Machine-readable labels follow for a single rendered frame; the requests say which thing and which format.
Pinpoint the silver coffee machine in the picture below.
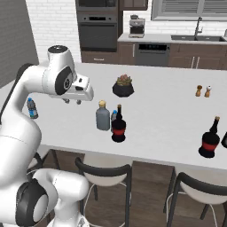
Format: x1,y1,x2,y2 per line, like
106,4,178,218
128,14,146,39

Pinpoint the dark sink basin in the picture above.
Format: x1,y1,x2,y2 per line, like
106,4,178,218
170,34,227,43

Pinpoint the window with blinds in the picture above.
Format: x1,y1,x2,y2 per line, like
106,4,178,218
151,0,227,22

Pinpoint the brown pepper shaker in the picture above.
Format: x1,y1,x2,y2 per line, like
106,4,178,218
194,84,204,98

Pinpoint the small blue-cap plastic bottle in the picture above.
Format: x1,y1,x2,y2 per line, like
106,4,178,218
110,109,119,133

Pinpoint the small blue-label plastic bottle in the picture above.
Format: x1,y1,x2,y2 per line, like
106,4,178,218
26,97,40,121

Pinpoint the brown wall cupboard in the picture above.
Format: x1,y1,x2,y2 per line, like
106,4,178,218
119,0,149,12

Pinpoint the brown base cupboards run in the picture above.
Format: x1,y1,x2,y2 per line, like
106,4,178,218
81,41,227,71

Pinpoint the grey glass bottle with cork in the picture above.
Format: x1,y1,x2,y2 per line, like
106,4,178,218
95,99,111,131

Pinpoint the white-top salt shaker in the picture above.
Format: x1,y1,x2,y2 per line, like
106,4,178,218
204,85,213,98

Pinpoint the black wall oven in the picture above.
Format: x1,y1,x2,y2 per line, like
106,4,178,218
75,8,120,53

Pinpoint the plant in black pot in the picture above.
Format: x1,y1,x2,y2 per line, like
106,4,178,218
112,74,136,98

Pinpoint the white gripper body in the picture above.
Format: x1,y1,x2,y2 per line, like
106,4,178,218
49,84,95,103

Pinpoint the black dishwasher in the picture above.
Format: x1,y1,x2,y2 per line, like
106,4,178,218
135,43,172,67

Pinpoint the dark metal tap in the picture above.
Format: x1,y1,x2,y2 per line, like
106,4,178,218
193,16,204,38

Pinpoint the black white-seat bar stool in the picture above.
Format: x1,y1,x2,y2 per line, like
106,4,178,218
163,171,227,227
26,148,61,179
74,153,133,227

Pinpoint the black red-label glass bottle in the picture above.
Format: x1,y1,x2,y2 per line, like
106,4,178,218
111,104,128,144
198,115,222,160

